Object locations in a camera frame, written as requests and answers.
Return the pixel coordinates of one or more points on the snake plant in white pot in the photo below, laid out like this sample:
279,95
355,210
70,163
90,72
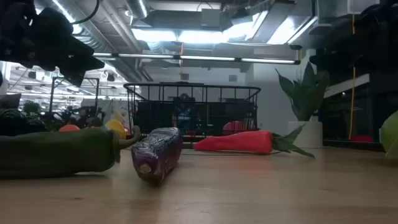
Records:
306,93

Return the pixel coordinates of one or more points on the black shelving unit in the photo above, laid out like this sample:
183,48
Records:
382,102

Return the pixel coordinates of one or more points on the small green background plant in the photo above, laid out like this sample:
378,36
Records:
31,107

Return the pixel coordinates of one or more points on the black metal rack frame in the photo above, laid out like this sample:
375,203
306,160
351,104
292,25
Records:
52,93

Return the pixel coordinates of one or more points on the long linear ceiling light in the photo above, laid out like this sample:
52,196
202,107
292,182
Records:
202,58

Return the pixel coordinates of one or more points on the yellow star fruit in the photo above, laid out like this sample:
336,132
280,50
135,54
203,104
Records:
115,127

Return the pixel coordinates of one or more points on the red box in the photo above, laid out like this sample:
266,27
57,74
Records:
362,138

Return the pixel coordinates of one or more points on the orange mandarin bunch with leaves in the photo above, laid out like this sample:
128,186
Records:
69,128

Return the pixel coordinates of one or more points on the purple eggplant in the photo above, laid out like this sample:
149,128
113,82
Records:
157,154

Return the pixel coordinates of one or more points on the person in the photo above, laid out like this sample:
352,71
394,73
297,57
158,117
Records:
184,102

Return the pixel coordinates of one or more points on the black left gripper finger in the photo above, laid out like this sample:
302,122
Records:
81,67
62,37

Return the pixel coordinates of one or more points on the red pepper with green leaves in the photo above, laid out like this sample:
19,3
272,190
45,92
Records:
239,142

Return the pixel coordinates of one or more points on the red apple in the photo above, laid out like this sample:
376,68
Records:
233,126

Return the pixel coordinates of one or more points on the green pear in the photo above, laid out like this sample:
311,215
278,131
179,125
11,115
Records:
390,133

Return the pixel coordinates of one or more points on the long green pepper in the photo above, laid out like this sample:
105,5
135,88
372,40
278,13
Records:
56,152

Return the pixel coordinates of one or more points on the black aluminium table frame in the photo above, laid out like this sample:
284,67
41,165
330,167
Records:
354,145

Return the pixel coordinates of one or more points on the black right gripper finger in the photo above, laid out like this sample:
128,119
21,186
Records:
346,46
326,60

